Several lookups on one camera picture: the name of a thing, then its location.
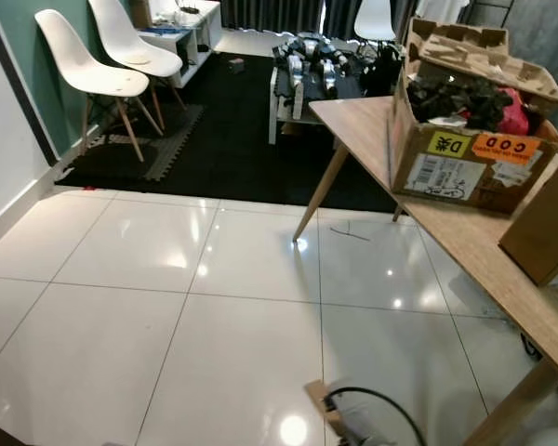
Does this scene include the tan cardboard strip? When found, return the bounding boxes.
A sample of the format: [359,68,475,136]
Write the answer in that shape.
[305,380,354,435]

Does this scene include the white shell chair wooden legs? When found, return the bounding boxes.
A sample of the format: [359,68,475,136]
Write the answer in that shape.
[353,0,398,44]
[88,0,179,105]
[34,8,153,162]

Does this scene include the grey foam floor mat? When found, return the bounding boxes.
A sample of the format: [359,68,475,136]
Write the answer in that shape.
[121,104,206,183]

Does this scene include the black carpet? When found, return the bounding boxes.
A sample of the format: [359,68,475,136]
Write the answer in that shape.
[56,51,410,216]

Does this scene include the white low cabinet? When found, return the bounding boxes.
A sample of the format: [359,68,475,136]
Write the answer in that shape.
[139,0,221,87]

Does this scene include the white low table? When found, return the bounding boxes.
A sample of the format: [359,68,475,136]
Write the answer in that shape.
[267,70,319,146]

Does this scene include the grey humanoid robot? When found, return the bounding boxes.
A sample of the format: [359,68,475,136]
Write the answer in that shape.
[270,31,356,105]

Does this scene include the dark grey curtain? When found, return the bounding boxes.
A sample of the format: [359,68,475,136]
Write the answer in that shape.
[220,0,355,34]

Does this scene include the black bag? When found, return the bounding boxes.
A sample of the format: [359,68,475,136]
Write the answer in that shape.
[358,45,406,97]

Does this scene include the large open cardboard box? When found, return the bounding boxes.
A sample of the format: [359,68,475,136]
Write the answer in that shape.
[389,17,558,216]

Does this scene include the white shipping label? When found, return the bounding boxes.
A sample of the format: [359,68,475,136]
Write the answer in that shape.
[404,153,488,203]

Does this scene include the yellow sticker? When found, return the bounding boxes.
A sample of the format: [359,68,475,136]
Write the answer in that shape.
[428,130,474,162]

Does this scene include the black crumpled material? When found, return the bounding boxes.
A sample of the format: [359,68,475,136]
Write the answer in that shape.
[407,74,509,132]

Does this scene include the light wooden table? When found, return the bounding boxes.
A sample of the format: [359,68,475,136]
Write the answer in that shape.
[293,96,558,446]

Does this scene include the orange COD sticker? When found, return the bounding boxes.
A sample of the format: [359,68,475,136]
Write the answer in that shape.
[472,133,541,165]

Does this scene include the pink red item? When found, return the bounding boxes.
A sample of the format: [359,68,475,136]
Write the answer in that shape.
[498,86,533,137]

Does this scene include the plain brown cardboard box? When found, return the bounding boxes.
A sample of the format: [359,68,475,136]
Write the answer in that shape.
[498,160,558,286]

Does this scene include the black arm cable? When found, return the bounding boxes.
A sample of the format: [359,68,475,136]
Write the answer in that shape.
[324,387,431,446]

